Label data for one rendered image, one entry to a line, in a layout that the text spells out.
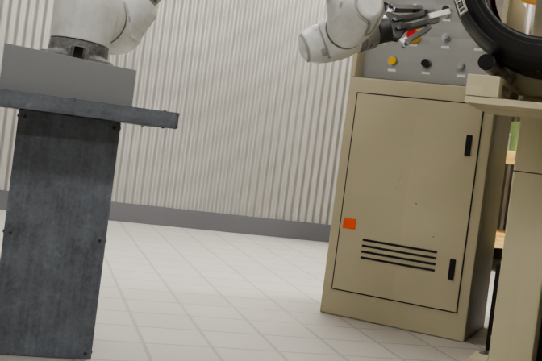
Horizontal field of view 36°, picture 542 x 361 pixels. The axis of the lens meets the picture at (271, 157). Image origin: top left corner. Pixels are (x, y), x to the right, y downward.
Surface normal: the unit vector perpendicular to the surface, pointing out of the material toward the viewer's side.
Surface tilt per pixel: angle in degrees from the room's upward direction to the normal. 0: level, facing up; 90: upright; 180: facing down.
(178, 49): 90
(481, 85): 90
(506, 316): 90
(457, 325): 90
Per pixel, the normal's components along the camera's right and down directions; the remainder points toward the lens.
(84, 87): 0.26, 0.04
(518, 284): -0.40, -0.04
